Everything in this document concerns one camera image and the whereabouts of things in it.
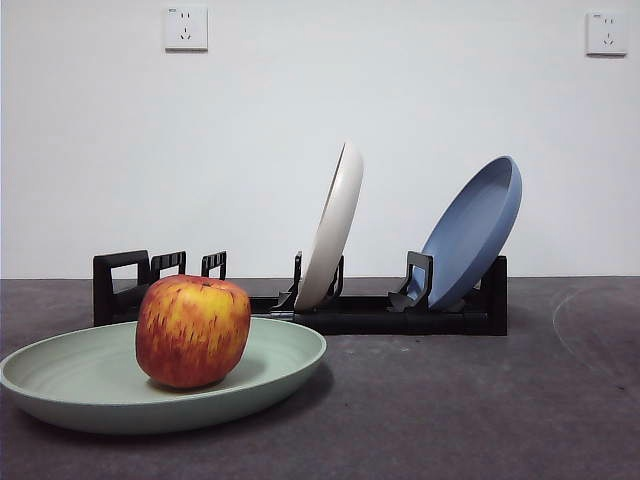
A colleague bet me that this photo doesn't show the green plate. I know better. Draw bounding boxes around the green plate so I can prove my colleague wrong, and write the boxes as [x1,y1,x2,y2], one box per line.
[0,315,329,435]

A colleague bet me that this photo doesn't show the red yellow apple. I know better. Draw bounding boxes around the red yellow apple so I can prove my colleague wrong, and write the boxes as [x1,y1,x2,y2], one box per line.
[135,273,252,390]

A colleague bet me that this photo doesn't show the cream plate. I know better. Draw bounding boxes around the cream plate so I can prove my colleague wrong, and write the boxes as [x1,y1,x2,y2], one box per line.
[293,141,365,311]

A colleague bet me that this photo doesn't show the black plate rack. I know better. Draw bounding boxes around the black plate rack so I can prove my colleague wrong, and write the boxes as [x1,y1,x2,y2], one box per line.
[92,249,509,337]

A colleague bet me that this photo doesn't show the blue plate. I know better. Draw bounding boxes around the blue plate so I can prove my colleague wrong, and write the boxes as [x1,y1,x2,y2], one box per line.
[419,155,524,311]

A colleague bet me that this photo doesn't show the white wall socket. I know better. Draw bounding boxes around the white wall socket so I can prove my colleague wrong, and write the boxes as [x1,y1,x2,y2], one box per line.
[585,11,629,57]
[163,3,209,53]

